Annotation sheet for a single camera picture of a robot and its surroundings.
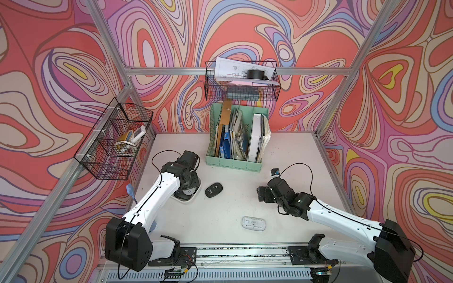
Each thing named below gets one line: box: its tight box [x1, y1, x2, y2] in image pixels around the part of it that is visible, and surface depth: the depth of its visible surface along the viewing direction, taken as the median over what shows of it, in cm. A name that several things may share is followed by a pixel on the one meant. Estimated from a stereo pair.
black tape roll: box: [246, 69, 270, 81], surface depth 84 cm
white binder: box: [247, 113, 262, 163], surface depth 90 cm
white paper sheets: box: [215, 56, 281, 86], surface depth 87 cm
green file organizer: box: [205, 102, 269, 173], surface depth 95 cm
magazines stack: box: [228, 107, 248, 161], surface depth 95 cm
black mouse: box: [204, 182, 224, 198], surface depth 93 cm
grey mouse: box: [182, 187, 196, 196], surface depth 82 cm
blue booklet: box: [219, 124, 232, 159], surface depth 93 cm
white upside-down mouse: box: [241, 215, 267, 232], surface depth 82 cm
